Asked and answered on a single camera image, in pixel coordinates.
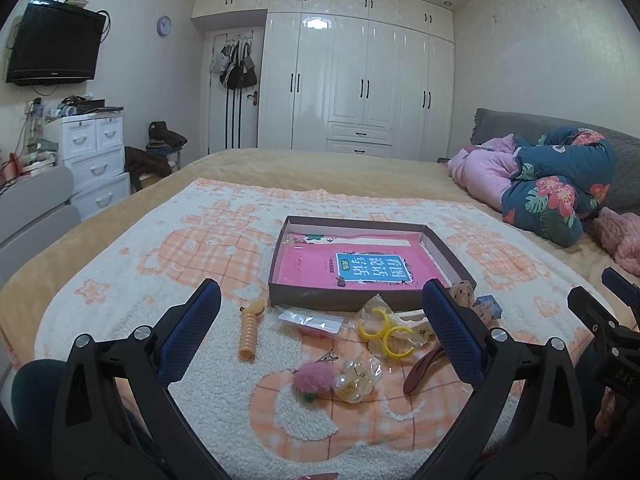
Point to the brown cardboard tray box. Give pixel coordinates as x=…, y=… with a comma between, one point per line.
x=342, y=300

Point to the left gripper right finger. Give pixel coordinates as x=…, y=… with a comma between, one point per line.
x=524, y=418

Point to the grey chair back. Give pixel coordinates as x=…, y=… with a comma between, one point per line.
x=35, y=213

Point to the tan bedspread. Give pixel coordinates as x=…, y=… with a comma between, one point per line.
x=31, y=289

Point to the dotted organza bow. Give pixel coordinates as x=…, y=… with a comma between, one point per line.
x=462, y=292

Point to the purple wall clock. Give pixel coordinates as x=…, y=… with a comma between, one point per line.
x=163, y=26

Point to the black wall television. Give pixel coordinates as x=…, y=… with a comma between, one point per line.
x=55, y=43

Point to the bags hanging on door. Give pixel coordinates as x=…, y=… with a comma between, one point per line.
x=234, y=66

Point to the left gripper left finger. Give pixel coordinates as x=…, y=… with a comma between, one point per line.
x=114, y=416

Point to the white wardrobe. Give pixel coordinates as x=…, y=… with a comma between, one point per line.
x=361, y=77

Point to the floral blue quilt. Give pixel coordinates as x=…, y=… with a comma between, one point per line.
x=563, y=180

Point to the pink pompom hair clip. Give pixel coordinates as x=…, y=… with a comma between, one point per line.
x=312, y=379

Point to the small blue box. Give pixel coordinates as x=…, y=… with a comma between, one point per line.
x=487, y=308

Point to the bagged yellow rings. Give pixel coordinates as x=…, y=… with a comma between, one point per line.
x=385, y=329

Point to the orange white plush blanket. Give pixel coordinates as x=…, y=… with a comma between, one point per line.
x=247, y=414

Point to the pink knitted cloth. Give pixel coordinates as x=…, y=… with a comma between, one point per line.
x=619, y=235

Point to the white door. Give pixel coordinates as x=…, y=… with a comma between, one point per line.
x=229, y=117

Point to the pile of dark clothes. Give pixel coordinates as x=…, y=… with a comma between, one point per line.
x=153, y=160

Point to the maroon hair clip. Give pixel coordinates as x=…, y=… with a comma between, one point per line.
x=420, y=369

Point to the white drawer cabinet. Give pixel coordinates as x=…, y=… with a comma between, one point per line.
x=92, y=147

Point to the person's right hand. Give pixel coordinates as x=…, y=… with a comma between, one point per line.
x=606, y=414

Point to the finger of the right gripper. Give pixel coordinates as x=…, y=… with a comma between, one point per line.
x=595, y=316
x=621, y=288

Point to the clear packet of earrings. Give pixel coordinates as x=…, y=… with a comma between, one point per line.
x=312, y=321

